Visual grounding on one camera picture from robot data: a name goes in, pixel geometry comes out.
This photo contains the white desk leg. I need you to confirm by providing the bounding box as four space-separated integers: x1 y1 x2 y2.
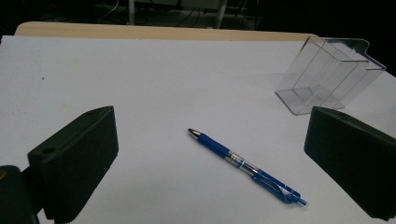
214 0 229 30
128 0 136 26

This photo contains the blue retractable pen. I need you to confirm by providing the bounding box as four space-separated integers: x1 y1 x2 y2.
187 128 308 207

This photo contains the white floor cable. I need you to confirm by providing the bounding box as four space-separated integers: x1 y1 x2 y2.
98 0 120 21

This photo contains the white table mat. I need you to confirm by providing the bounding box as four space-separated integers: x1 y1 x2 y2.
0 35 396 224

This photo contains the clear plastic pen holder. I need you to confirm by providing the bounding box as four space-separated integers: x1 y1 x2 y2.
275 35 388 117

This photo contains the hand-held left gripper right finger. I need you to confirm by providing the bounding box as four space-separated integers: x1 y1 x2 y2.
304 105 396 222

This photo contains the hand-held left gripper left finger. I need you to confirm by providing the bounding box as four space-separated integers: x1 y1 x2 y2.
27 105 120 224

